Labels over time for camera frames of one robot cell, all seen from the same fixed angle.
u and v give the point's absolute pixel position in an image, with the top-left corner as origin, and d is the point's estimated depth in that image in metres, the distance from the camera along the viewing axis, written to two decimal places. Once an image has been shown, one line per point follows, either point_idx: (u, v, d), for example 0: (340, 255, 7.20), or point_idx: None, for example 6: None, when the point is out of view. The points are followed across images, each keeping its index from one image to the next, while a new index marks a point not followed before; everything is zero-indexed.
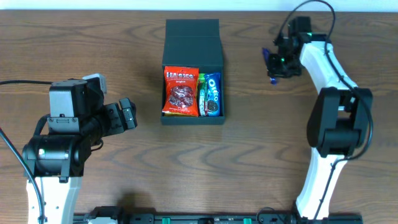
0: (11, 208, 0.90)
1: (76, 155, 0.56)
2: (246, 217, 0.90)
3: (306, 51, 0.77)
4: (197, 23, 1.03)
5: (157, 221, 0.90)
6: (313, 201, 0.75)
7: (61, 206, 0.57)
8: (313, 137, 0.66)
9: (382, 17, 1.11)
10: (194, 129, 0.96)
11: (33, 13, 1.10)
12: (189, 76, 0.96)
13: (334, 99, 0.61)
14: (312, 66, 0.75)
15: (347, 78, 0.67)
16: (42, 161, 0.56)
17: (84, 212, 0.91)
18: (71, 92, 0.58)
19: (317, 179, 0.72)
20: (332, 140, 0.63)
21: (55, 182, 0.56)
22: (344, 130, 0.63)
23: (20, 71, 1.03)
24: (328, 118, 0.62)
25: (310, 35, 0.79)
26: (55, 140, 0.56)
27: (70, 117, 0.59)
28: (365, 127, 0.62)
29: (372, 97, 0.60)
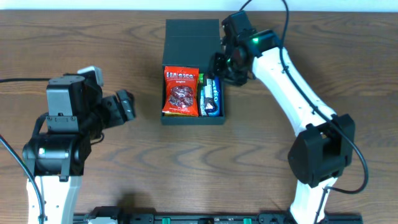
0: (10, 208, 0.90)
1: (75, 154, 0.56)
2: (246, 217, 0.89)
3: (259, 66, 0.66)
4: (196, 23, 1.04)
5: (158, 221, 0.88)
6: (309, 216, 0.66)
7: (60, 206, 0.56)
8: (300, 177, 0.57)
9: (380, 17, 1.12)
10: (194, 129, 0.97)
11: (34, 13, 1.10)
12: (189, 76, 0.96)
13: (316, 140, 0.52)
14: (272, 84, 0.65)
15: (320, 104, 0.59)
16: (43, 161, 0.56)
17: (84, 212, 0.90)
18: (69, 91, 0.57)
19: (310, 196, 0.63)
20: (321, 176, 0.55)
21: (56, 181, 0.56)
22: (331, 160, 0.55)
23: (19, 71, 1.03)
24: (314, 160, 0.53)
25: (256, 40, 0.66)
26: (56, 141, 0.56)
27: (69, 117, 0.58)
28: (351, 152, 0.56)
29: (353, 123, 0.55)
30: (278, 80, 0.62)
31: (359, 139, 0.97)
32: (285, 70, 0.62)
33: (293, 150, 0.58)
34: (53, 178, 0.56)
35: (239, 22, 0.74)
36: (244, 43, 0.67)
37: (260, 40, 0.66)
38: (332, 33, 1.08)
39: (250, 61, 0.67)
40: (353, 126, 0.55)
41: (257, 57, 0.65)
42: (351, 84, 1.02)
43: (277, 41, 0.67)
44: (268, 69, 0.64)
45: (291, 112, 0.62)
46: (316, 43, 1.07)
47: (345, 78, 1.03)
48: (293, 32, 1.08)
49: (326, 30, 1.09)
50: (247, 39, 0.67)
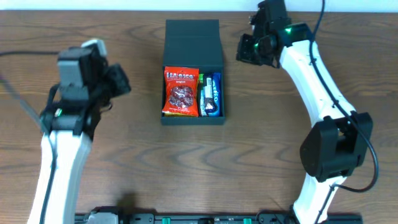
0: (10, 208, 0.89)
1: (88, 120, 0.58)
2: (246, 217, 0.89)
3: (287, 56, 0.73)
4: (196, 23, 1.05)
5: (158, 221, 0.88)
6: (312, 212, 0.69)
7: (70, 162, 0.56)
8: (310, 168, 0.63)
9: (380, 17, 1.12)
10: (194, 129, 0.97)
11: (34, 14, 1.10)
12: (189, 76, 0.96)
13: (332, 132, 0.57)
14: (297, 74, 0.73)
15: (341, 100, 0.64)
16: (58, 122, 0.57)
17: (84, 212, 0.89)
18: (78, 64, 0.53)
19: (316, 193, 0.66)
20: (330, 169, 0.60)
21: (68, 136, 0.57)
22: (343, 157, 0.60)
23: (19, 71, 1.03)
24: (326, 151, 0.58)
25: (288, 32, 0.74)
26: (69, 107, 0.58)
27: (79, 88, 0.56)
28: (364, 150, 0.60)
29: (371, 122, 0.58)
30: (305, 70, 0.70)
31: None
32: (312, 62, 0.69)
33: (306, 141, 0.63)
34: (66, 134, 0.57)
35: (275, 7, 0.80)
36: (278, 33, 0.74)
37: (292, 31, 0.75)
38: (332, 34, 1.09)
39: (279, 51, 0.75)
40: (370, 126, 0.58)
41: (286, 46, 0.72)
42: (351, 84, 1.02)
43: (307, 34, 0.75)
44: (295, 60, 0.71)
45: (311, 103, 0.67)
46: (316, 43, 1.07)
47: (345, 78, 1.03)
48: None
49: (325, 30, 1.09)
50: (281, 30, 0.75)
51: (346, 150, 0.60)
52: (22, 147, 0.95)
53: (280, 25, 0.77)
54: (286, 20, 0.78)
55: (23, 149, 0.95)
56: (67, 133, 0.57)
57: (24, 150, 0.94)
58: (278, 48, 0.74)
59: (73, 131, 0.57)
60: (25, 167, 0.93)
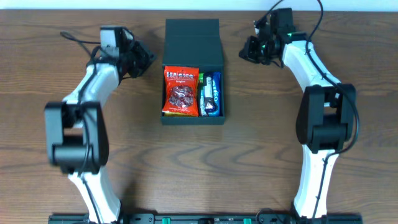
0: (11, 208, 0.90)
1: (119, 69, 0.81)
2: (246, 218, 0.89)
3: (288, 51, 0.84)
4: (196, 23, 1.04)
5: (158, 221, 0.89)
6: (311, 196, 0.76)
7: (104, 79, 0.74)
8: (303, 135, 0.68)
9: (381, 16, 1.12)
10: (194, 129, 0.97)
11: (33, 13, 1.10)
12: (189, 76, 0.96)
13: (319, 96, 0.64)
14: (294, 63, 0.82)
15: (329, 75, 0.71)
16: (98, 66, 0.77)
17: (84, 212, 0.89)
18: (115, 31, 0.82)
19: (311, 176, 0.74)
20: (321, 137, 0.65)
21: (106, 65, 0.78)
22: (333, 127, 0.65)
23: (18, 71, 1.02)
24: (314, 114, 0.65)
25: (290, 36, 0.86)
26: (107, 58, 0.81)
27: (115, 48, 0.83)
28: (352, 122, 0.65)
29: (355, 91, 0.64)
30: (301, 58, 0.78)
31: (360, 139, 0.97)
32: (307, 52, 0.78)
33: (300, 112, 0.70)
34: (105, 65, 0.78)
35: (284, 14, 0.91)
36: (282, 36, 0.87)
37: (293, 35, 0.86)
38: (333, 33, 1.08)
39: (282, 50, 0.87)
40: (355, 94, 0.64)
41: (286, 43, 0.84)
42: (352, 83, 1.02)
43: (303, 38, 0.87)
44: (294, 51, 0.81)
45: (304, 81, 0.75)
46: (317, 43, 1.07)
47: (345, 78, 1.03)
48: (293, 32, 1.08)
49: (325, 30, 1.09)
50: (285, 35, 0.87)
51: (334, 120, 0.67)
52: (22, 147, 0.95)
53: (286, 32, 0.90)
54: (292, 28, 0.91)
55: (23, 149, 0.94)
56: (105, 65, 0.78)
57: (24, 150, 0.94)
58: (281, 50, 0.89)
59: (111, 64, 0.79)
60: (25, 167, 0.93)
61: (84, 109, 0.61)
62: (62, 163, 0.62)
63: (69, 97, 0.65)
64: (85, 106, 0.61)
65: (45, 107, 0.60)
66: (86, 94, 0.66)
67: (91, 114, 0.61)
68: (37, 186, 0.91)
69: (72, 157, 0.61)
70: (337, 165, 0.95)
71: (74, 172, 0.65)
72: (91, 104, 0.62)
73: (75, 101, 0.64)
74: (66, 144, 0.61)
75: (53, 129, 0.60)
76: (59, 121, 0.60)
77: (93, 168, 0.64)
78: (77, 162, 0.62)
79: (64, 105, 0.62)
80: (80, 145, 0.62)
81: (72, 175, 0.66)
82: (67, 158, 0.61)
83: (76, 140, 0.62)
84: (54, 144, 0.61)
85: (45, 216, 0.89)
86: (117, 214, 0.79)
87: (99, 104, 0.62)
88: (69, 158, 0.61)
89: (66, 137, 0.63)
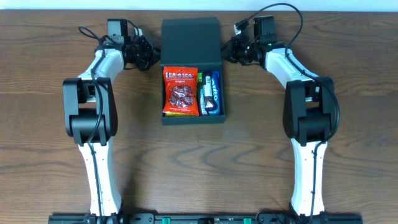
0: (11, 208, 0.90)
1: (125, 54, 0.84)
2: (246, 217, 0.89)
3: (270, 58, 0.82)
4: (195, 23, 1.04)
5: (158, 221, 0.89)
6: (306, 194, 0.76)
7: (111, 61, 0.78)
8: (288, 129, 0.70)
9: (382, 17, 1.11)
10: (194, 129, 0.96)
11: (33, 12, 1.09)
12: (188, 75, 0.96)
13: (300, 88, 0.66)
14: (275, 68, 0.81)
15: (308, 72, 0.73)
16: (106, 52, 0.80)
17: (84, 212, 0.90)
18: (120, 22, 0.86)
19: (304, 170, 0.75)
20: (308, 129, 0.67)
21: (114, 50, 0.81)
22: (318, 118, 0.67)
23: (18, 71, 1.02)
24: (300, 106, 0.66)
25: (270, 46, 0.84)
26: (113, 44, 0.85)
27: (119, 36, 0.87)
28: (334, 111, 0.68)
29: (333, 83, 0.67)
30: (282, 61, 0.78)
31: (360, 139, 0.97)
32: (286, 56, 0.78)
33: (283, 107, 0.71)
34: (112, 50, 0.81)
35: (266, 22, 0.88)
36: (263, 47, 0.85)
37: (273, 45, 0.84)
38: (333, 33, 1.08)
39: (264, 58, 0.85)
40: (333, 85, 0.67)
41: (267, 51, 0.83)
42: (351, 84, 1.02)
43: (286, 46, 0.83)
44: (274, 57, 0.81)
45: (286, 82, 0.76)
46: (316, 43, 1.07)
47: (345, 78, 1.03)
48: (293, 32, 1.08)
49: (326, 30, 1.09)
50: (266, 46, 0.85)
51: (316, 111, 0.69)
52: (22, 147, 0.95)
53: (268, 41, 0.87)
54: (274, 37, 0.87)
55: (23, 149, 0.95)
56: (111, 50, 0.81)
57: (25, 150, 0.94)
58: (263, 60, 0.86)
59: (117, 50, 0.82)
60: (25, 167, 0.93)
61: (97, 83, 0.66)
62: (77, 133, 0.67)
63: (83, 74, 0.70)
64: (97, 81, 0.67)
65: (64, 83, 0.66)
66: (98, 73, 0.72)
67: (103, 87, 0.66)
68: (38, 186, 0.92)
69: (86, 127, 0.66)
70: (338, 165, 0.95)
71: (86, 142, 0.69)
72: (101, 79, 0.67)
73: (89, 78, 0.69)
74: (80, 116, 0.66)
75: (71, 100, 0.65)
76: (76, 94, 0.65)
77: (103, 139, 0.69)
78: (88, 130, 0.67)
79: (80, 81, 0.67)
80: (87, 118, 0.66)
81: (83, 145, 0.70)
82: (81, 129, 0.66)
83: (91, 111, 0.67)
84: (71, 114, 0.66)
85: (45, 216, 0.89)
86: (117, 208, 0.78)
87: (109, 80, 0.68)
88: (84, 129, 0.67)
89: (81, 110, 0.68)
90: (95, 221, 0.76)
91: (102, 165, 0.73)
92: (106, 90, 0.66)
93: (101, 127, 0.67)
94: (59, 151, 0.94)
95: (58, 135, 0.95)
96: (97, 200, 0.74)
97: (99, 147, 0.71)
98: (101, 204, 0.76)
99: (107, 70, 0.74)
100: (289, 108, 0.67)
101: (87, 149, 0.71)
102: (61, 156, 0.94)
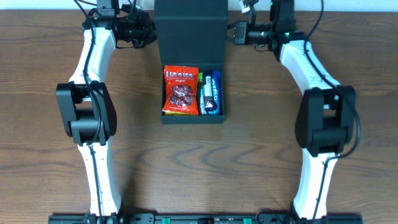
0: (7, 208, 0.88)
1: (115, 27, 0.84)
2: (246, 217, 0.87)
3: (285, 51, 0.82)
4: (197, 23, 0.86)
5: (158, 221, 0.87)
6: (310, 201, 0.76)
7: (102, 47, 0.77)
8: (302, 139, 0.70)
9: (381, 17, 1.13)
10: (194, 129, 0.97)
11: (36, 14, 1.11)
12: (188, 74, 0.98)
13: (319, 98, 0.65)
14: (291, 63, 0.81)
15: (328, 76, 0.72)
16: (94, 29, 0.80)
17: (84, 212, 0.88)
18: None
19: (311, 179, 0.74)
20: (322, 140, 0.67)
21: (102, 29, 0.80)
22: (334, 130, 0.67)
23: (18, 71, 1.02)
24: (316, 117, 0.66)
25: (288, 36, 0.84)
26: (102, 18, 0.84)
27: (109, 9, 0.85)
28: (352, 124, 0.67)
29: (354, 94, 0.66)
30: (299, 58, 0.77)
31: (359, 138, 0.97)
32: (305, 53, 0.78)
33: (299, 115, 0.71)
34: (101, 28, 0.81)
35: (285, 8, 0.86)
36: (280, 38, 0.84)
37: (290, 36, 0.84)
38: (332, 33, 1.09)
39: (280, 50, 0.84)
40: (354, 96, 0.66)
41: (285, 44, 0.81)
42: (351, 83, 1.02)
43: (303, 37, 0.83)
44: (291, 51, 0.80)
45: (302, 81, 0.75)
46: (316, 43, 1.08)
47: (345, 77, 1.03)
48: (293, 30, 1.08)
49: (325, 30, 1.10)
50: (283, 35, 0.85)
51: (335, 122, 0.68)
52: (22, 147, 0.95)
53: (285, 29, 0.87)
54: (292, 23, 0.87)
55: (23, 148, 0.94)
56: (101, 30, 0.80)
57: (24, 150, 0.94)
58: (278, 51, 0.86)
59: (106, 28, 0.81)
60: (24, 167, 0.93)
61: (91, 87, 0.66)
62: (76, 134, 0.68)
63: (75, 77, 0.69)
64: (91, 85, 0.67)
65: (56, 89, 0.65)
66: (89, 72, 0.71)
67: (97, 92, 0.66)
68: (37, 186, 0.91)
69: (86, 127, 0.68)
70: (337, 165, 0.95)
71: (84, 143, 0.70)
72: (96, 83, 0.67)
73: (81, 81, 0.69)
74: (79, 117, 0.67)
75: (68, 106, 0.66)
76: (71, 100, 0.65)
77: (103, 139, 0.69)
78: (90, 132, 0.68)
79: (73, 86, 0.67)
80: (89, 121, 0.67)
81: (82, 146, 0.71)
82: (82, 130, 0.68)
83: (87, 112, 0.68)
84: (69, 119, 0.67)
85: (45, 216, 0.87)
86: (117, 207, 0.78)
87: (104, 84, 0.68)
88: (84, 129, 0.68)
89: (78, 112, 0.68)
90: (95, 221, 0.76)
91: (104, 168, 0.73)
92: (101, 95, 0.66)
93: (102, 127, 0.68)
94: (59, 150, 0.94)
95: (59, 135, 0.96)
96: (97, 200, 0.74)
97: (99, 147, 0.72)
98: (102, 205, 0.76)
99: (99, 66, 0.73)
100: (306, 119, 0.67)
101: (86, 150, 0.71)
102: (61, 156, 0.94)
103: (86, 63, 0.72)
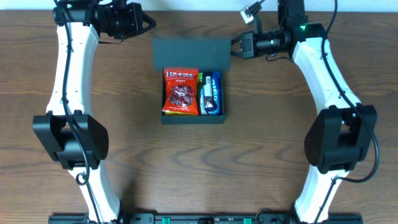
0: (9, 208, 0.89)
1: (95, 14, 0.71)
2: (246, 217, 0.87)
3: (301, 50, 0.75)
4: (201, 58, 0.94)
5: (157, 221, 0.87)
6: (313, 208, 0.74)
7: (82, 54, 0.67)
8: (313, 155, 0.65)
9: (382, 17, 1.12)
10: (194, 129, 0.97)
11: (35, 13, 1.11)
12: (188, 75, 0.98)
13: (336, 120, 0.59)
14: (306, 66, 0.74)
15: (348, 92, 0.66)
16: (69, 23, 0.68)
17: (84, 212, 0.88)
18: None
19: (317, 190, 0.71)
20: (334, 160, 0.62)
21: (79, 27, 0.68)
22: (348, 150, 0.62)
23: (19, 71, 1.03)
24: (330, 138, 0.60)
25: (303, 28, 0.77)
26: (78, 4, 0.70)
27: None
28: (368, 144, 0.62)
29: (375, 114, 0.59)
30: (316, 63, 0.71)
31: None
32: (323, 57, 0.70)
33: (312, 130, 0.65)
34: (78, 24, 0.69)
35: (293, 4, 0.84)
36: (294, 32, 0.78)
37: (306, 28, 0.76)
38: (332, 33, 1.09)
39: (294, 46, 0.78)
40: (374, 118, 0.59)
41: (300, 42, 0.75)
42: (351, 83, 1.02)
43: (321, 32, 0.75)
44: (308, 53, 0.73)
45: (318, 90, 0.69)
46: None
47: (345, 78, 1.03)
48: None
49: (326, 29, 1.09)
50: (296, 28, 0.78)
51: (351, 142, 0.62)
52: (22, 146, 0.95)
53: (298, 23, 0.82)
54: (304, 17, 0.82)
55: (23, 148, 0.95)
56: (78, 25, 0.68)
57: (24, 150, 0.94)
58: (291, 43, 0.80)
59: (84, 23, 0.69)
60: (25, 167, 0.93)
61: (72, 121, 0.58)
62: (65, 162, 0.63)
63: (51, 106, 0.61)
64: (74, 118, 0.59)
65: (33, 122, 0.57)
66: (68, 97, 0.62)
67: (80, 127, 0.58)
68: (37, 186, 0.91)
69: (73, 157, 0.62)
70: None
71: (74, 168, 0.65)
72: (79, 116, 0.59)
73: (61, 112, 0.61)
74: (64, 147, 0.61)
75: (50, 140, 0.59)
76: (51, 135, 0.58)
77: (94, 163, 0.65)
78: (79, 160, 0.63)
79: (52, 117, 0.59)
80: (75, 152, 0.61)
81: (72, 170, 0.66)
82: (69, 159, 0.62)
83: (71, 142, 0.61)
84: (55, 151, 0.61)
85: (45, 216, 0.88)
86: (117, 213, 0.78)
87: (88, 116, 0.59)
88: (73, 158, 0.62)
89: (62, 142, 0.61)
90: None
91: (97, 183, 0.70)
92: (84, 130, 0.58)
93: (91, 156, 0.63)
94: None
95: None
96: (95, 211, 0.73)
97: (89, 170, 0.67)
98: (99, 212, 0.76)
99: (81, 88, 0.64)
100: (320, 139, 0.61)
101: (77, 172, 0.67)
102: None
103: (63, 85, 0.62)
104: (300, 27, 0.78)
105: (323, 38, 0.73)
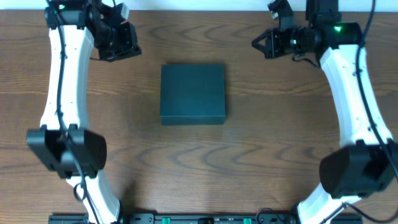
0: (9, 208, 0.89)
1: (90, 15, 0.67)
2: (246, 217, 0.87)
3: (331, 58, 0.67)
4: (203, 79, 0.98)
5: (158, 221, 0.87)
6: (316, 218, 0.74)
7: (77, 60, 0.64)
8: (329, 181, 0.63)
9: (382, 16, 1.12)
10: (194, 129, 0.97)
11: (34, 13, 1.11)
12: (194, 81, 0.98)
13: (362, 158, 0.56)
14: (334, 79, 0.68)
15: (379, 124, 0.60)
16: (63, 27, 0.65)
17: (84, 212, 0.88)
18: None
19: (324, 205, 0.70)
20: (351, 190, 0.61)
21: (73, 30, 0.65)
22: (367, 183, 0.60)
23: (18, 71, 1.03)
24: (352, 173, 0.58)
25: (337, 30, 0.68)
26: (71, 3, 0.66)
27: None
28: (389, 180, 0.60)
29: None
30: (348, 81, 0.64)
31: None
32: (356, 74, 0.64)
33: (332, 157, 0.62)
34: (71, 27, 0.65)
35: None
36: (324, 35, 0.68)
37: (342, 30, 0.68)
38: None
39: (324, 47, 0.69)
40: None
41: (333, 48, 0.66)
42: None
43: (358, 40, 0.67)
44: (339, 66, 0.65)
45: (346, 114, 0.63)
46: None
47: None
48: None
49: None
50: (329, 26, 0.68)
51: (371, 175, 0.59)
52: (22, 146, 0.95)
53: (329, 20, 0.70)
54: (337, 14, 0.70)
55: (23, 148, 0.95)
56: (71, 28, 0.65)
57: (24, 150, 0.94)
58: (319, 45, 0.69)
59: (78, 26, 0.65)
60: (24, 167, 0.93)
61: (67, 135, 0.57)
62: (61, 172, 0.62)
63: (46, 119, 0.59)
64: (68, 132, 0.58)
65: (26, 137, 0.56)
66: (63, 109, 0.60)
67: (76, 142, 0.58)
68: (37, 186, 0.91)
69: (70, 168, 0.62)
70: None
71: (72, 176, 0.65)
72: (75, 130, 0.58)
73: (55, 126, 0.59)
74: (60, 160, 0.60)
75: (45, 155, 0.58)
76: (47, 150, 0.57)
77: (92, 173, 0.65)
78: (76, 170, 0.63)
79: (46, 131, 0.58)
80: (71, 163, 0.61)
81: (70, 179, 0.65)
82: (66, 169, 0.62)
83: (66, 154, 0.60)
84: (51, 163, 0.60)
85: (45, 216, 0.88)
86: (116, 216, 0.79)
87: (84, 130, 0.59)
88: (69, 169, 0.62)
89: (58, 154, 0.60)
90: None
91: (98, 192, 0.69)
92: (81, 145, 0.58)
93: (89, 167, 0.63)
94: None
95: None
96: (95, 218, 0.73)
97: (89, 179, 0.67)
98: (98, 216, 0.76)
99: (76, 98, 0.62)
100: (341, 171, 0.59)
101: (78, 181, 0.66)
102: None
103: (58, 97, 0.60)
104: (334, 27, 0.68)
105: (359, 48, 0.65)
